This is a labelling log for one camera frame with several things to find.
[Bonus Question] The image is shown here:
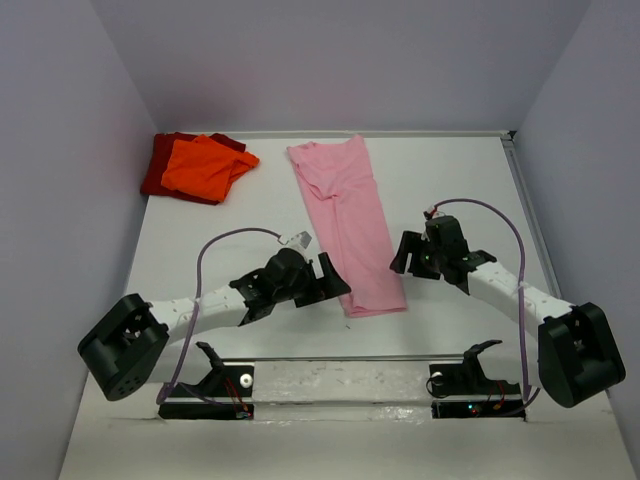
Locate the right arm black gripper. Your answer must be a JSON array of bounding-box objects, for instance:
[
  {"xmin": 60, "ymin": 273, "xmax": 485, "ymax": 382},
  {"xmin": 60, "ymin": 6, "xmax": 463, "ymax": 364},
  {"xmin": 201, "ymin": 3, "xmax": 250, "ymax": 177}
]
[{"xmin": 389, "ymin": 230, "xmax": 445, "ymax": 280}]

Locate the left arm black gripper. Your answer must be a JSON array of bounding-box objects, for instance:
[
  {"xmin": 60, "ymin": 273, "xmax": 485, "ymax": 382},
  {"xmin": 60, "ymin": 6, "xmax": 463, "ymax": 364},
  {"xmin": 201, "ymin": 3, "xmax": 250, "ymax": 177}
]
[{"xmin": 272, "ymin": 253, "xmax": 348, "ymax": 307}]

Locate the pink t shirt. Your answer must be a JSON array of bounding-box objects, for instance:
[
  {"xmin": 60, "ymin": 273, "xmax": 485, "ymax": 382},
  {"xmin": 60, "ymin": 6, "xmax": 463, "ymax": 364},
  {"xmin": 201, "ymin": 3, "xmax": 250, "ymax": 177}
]
[{"xmin": 287, "ymin": 135, "xmax": 407, "ymax": 318}]

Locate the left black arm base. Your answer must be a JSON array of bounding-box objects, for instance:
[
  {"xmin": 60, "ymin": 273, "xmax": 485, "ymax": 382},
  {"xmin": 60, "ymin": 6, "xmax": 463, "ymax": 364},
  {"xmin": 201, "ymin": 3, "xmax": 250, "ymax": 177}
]
[{"xmin": 158, "ymin": 341, "xmax": 255, "ymax": 421}]

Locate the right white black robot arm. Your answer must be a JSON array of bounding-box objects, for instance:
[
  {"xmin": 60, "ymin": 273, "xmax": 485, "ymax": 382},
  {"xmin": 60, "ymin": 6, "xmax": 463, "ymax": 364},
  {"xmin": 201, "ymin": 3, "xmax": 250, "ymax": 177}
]
[{"xmin": 390, "ymin": 215, "xmax": 626, "ymax": 408}]

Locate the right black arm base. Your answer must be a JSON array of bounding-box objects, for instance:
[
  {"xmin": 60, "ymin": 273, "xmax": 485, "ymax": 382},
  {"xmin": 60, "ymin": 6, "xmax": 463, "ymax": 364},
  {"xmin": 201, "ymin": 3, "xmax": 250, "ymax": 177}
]
[{"xmin": 425, "ymin": 340, "xmax": 526, "ymax": 420}]

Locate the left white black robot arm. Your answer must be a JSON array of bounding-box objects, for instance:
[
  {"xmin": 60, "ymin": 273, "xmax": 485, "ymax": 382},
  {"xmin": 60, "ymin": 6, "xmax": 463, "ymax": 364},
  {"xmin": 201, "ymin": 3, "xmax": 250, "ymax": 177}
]
[{"xmin": 77, "ymin": 247, "xmax": 351, "ymax": 401}]

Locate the orange folded t shirt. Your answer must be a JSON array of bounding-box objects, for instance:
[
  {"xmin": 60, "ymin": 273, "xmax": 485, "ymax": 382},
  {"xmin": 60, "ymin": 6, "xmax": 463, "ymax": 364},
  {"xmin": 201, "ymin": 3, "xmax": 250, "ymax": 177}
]
[{"xmin": 161, "ymin": 135, "xmax": 260, "ymax": 203}]

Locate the dark red folded t shirt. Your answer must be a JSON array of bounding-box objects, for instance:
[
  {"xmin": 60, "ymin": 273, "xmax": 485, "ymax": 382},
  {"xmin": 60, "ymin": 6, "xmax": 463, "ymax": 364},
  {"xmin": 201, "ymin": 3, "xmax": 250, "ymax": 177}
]
[{"xmin": 140, "ymin": 132, "xmax": 218, "ymax": 205}]

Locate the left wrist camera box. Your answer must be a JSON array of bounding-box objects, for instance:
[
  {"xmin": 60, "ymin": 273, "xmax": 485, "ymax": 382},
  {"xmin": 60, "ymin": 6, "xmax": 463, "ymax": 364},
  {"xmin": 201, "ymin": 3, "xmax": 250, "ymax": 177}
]
[{"xmin": 278, "ymin": 231, "xmax": 312, "ymax": 251}]

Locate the aluminium table edge rail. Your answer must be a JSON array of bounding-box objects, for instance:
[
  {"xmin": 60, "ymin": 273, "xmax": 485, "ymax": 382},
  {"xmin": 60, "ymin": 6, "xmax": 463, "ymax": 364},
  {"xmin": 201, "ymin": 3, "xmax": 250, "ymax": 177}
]
[{"xmin": 501, "ymin": 130, "xmax": 581, "ymax": 354}]

